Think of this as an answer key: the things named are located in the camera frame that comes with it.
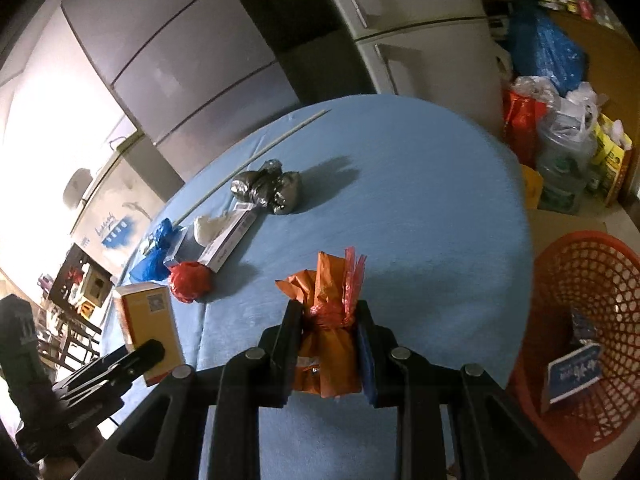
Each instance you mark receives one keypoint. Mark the yellow printed bag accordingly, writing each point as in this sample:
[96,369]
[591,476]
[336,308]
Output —
[612,160]

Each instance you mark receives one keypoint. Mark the small dark packet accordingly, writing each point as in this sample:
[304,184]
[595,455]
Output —
[584,325]

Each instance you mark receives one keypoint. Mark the white chest freezer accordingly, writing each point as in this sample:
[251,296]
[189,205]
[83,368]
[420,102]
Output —
[117,195]

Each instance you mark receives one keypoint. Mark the dark wooden chair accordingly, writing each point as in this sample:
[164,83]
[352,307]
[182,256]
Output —
[70,285]

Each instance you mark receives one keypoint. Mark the blue tablecloth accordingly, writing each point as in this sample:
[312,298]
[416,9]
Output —
[400,200]

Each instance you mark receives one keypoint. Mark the orange snack packet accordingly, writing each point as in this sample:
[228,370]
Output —
[327,355]

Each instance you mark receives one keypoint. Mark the red plastic bag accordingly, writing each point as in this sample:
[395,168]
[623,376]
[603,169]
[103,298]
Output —
[190,282]

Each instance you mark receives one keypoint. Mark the thin white rod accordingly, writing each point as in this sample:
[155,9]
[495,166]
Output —
[260,152]

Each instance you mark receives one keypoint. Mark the large blue plastic sack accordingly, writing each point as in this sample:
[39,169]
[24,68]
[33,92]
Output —
[545,45]

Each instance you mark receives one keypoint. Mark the grey refrigerator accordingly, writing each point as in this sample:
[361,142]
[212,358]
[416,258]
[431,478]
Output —
[165,50]

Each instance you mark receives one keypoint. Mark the row of shelf goods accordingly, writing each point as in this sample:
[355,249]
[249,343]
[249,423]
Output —
[575,2]

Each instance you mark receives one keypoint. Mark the red shopping bag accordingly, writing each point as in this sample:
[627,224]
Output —
[522,120]

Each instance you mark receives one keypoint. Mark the white lidded pot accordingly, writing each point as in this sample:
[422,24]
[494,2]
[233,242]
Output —
[77,187]

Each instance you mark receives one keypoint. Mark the blue plastic bag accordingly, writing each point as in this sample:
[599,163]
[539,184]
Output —
[152,260]

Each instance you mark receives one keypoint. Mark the white refrigerator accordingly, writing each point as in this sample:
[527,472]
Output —
[415,35]

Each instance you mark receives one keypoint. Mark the white tissue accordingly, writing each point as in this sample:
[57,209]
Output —
[210,227]

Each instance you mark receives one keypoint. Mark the silver foil bag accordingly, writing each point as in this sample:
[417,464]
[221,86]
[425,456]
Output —
[267,187]

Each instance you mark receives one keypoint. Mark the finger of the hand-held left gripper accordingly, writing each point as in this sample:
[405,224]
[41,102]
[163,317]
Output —
[142,355]

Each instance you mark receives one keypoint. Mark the white and red carton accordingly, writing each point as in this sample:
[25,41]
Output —
[225,245]

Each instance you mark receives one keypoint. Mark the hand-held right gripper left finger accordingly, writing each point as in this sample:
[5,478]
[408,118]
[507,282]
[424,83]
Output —
[285,350]

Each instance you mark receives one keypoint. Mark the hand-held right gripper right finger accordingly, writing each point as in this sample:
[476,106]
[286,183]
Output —
[365,360]

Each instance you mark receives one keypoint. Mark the small yellow carton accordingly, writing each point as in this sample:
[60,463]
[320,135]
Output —
[531,185]

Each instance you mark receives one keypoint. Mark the orange plastic basket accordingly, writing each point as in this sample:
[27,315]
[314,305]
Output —
[600,270]

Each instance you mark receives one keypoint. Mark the yellow cardboard box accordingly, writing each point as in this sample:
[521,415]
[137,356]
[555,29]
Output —
[150,317]

